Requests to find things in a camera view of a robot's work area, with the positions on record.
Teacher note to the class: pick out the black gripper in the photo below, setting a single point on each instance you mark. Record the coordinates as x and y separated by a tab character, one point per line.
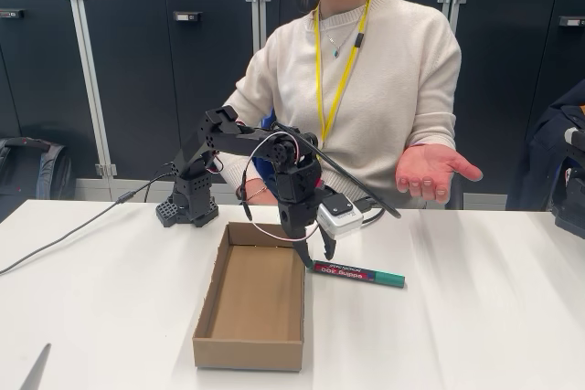
292	217

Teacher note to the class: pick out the green capped marker pen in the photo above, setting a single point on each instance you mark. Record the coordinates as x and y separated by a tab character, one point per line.
356	273

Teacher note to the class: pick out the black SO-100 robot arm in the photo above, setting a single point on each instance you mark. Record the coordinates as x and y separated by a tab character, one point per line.
192	189

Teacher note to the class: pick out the person's right forearm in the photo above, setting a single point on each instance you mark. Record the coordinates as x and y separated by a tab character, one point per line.
235	171

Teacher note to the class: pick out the person's left forearm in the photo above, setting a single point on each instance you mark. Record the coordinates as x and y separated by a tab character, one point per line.
434	129

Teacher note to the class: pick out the person's right hand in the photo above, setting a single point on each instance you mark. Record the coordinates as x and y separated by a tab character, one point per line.
264	198

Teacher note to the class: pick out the person's left hand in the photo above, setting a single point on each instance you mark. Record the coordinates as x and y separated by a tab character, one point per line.
429	171

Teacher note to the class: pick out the open brown cardboard box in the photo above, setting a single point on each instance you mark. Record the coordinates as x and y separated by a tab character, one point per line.
256	289

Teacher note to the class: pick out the cream knit sweater torso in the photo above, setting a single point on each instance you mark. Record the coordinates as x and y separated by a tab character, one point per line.
388	88

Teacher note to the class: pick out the dark navy jacket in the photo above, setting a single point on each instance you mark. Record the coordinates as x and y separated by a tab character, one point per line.
544	148

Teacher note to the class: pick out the grey black backpack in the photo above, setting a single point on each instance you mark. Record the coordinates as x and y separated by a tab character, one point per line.
36	180

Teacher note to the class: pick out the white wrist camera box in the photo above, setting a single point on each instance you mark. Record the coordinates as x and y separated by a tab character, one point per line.
340	218

